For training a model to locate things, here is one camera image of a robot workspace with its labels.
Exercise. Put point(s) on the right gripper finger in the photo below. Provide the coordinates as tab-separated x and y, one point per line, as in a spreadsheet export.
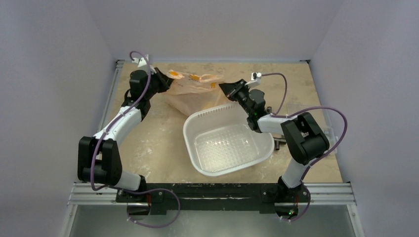
240	86
229	89

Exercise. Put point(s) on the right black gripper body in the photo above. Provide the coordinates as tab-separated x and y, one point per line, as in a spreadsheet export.
236	90

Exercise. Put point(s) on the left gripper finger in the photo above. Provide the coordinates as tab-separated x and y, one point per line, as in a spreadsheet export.
161	76
166	85

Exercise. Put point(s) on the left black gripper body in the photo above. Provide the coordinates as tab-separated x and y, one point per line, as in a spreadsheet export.
155	85

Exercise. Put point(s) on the orange translucent plastic bag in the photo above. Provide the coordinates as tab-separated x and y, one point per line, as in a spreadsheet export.
190	93

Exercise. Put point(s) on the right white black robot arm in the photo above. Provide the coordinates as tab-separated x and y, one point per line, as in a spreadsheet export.
304	138

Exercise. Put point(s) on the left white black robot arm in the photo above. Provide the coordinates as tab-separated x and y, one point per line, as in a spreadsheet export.
99	160

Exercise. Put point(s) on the white plastic basket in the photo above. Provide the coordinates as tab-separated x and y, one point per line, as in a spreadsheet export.
219	141

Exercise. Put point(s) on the clear plastic screw box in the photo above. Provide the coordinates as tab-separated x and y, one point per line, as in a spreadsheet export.
322	117

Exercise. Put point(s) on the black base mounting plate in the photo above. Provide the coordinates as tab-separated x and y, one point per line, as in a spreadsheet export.
264	198

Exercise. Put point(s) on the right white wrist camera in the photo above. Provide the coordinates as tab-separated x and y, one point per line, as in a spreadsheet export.
255	80

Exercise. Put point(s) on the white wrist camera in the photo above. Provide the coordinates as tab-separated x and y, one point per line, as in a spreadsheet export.
142	62
255	80

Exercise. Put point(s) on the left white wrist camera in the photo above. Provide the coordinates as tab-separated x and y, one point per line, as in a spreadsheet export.
142	62

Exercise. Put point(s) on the black T-handle wrench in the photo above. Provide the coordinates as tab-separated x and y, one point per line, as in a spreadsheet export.
278	142

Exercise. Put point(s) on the aluminium rail frame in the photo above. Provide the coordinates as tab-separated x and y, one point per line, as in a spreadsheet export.
156	149

